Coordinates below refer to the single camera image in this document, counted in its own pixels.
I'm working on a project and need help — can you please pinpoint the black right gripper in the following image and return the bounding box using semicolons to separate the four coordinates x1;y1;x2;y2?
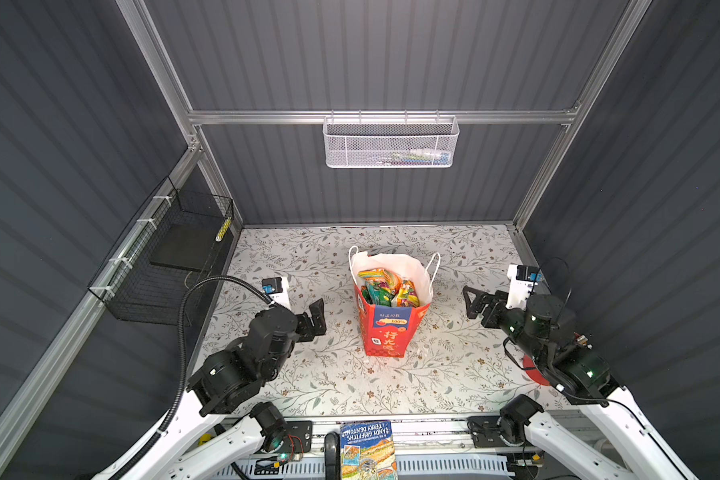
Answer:
462;282;543;366

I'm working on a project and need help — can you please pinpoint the red paper gift bag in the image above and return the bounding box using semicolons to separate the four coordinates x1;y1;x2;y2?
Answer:
348;245;441;358

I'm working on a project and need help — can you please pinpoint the orange Fox's candy bag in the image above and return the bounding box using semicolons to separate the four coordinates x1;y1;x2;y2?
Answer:
358;268;402;295

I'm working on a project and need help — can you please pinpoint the green spring tea candy bag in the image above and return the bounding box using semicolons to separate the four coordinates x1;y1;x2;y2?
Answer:
361;284;395;307

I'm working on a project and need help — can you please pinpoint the orange fruits candy bag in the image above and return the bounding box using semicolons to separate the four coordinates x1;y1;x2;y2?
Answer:
393;279;421;308

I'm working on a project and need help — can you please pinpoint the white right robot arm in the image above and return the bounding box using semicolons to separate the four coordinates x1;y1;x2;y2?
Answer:
463;286;695;479

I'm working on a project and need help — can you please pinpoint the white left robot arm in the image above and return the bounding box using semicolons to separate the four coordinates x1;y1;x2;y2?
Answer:
96;300;327;479

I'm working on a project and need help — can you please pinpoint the red pencil cup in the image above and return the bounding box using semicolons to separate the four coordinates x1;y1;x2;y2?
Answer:
522;355;550;386

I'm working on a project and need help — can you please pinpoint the colourful book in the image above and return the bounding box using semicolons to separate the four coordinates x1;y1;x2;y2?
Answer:
340;420;398;480

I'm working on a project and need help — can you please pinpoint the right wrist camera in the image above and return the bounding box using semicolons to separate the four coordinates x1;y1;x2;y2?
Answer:
506;264;543;310

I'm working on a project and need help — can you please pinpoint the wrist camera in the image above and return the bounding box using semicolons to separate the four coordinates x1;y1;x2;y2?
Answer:
506;264;543;310
262;276;291;309

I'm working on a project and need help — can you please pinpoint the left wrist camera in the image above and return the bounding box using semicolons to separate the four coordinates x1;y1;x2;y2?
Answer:
262;276;291;309

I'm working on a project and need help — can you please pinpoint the black wire side basket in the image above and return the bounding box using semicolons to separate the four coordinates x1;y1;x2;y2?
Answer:
89;182;235;325

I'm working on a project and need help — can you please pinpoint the white wire wall basket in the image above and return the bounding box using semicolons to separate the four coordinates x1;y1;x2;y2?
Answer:
322;115;460;169

